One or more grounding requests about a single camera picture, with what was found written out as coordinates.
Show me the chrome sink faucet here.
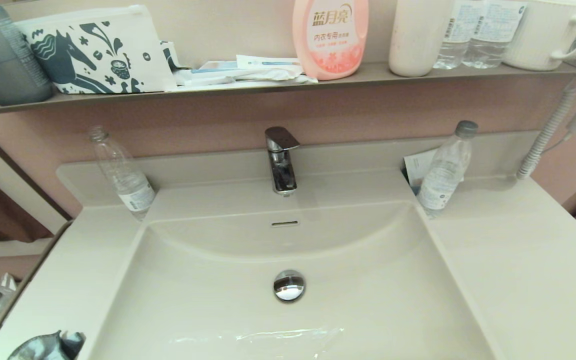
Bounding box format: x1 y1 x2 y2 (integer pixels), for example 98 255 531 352
264 126 301 197

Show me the blue grey fleece cloth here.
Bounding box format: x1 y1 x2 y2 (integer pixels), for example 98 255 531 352
7 330 87 360

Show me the white ceramic sink vanity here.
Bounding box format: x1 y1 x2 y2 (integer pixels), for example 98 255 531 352
0 131 576 360

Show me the chrome drain stopper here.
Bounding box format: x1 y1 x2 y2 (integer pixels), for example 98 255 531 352
273 269 306 303

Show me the crumpled white plastic packet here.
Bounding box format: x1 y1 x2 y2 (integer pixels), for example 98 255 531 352
172 64 319 87

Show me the white blue toothbrush packet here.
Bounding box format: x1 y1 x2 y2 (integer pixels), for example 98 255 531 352
236 54 303 69

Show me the white paper card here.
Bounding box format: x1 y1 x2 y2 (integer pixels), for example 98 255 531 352
403 148 466 196

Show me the pink laundry detergent bottle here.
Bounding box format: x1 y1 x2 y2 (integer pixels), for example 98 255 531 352
292 0 370 81

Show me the clear bottle with grey cap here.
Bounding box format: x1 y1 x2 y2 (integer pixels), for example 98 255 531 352
416 120 479 218

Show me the clear uncapped plastic bottle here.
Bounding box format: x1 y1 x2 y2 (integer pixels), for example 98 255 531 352
87 125 156 221

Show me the small white patterned box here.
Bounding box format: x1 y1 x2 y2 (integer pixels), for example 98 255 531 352
160 41 191 71

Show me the cream tumbler cup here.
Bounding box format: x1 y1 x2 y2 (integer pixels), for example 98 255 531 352
388 0 456 78

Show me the clear labelled water bottle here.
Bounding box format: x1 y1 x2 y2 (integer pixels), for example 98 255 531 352
463 0 528 70
433 0 489 70

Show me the white pouch with horse print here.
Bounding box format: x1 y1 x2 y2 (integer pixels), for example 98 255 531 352
14 4 178 95

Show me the brown hanging cloth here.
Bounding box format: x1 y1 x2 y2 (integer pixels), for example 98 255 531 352
0 187 55 245

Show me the white ribbed mug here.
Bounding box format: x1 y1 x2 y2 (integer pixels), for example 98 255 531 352
503 0 576 72

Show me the grey cylindrical bottle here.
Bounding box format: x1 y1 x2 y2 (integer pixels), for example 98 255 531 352
0 0 54 106

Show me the grey wall shelf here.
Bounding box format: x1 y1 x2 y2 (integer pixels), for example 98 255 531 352
0 61 576 118

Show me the white coiled cord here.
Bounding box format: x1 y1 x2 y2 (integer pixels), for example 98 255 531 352
517 82 576 180

